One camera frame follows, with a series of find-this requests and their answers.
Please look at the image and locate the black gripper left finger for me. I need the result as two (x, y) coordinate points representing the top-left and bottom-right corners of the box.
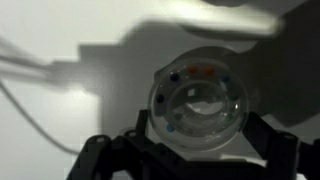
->
(66, 109), (161, 180)

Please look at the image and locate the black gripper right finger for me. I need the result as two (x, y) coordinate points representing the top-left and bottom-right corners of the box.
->
(241, 111), (320, 180)

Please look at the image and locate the thin grey cable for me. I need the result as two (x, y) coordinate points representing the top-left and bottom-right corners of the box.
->
(0, 79), (81, 156)

